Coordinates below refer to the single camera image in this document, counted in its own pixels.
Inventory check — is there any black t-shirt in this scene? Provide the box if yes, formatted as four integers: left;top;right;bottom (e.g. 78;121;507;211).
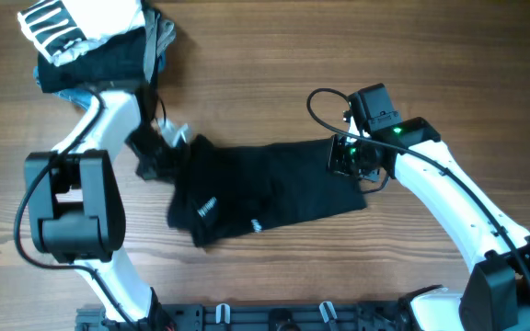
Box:
167;135;367;247

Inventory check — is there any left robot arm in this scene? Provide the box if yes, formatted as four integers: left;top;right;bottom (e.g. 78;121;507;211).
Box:
14;83;188;330

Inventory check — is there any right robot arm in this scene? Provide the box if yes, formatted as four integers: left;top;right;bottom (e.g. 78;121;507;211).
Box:
330;118;530;330

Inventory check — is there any blue denim folded garment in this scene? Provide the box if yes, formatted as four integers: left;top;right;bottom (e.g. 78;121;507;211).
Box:
52;88;92;110

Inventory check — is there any grey folded garment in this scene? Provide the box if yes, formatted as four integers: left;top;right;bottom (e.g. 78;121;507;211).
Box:
143;7;177;85

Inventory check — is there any black and white folded garment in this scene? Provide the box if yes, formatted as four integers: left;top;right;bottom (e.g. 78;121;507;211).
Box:
17;0;145;66

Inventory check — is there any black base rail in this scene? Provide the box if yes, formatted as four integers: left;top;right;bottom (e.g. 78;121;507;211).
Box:
75;301;413;331

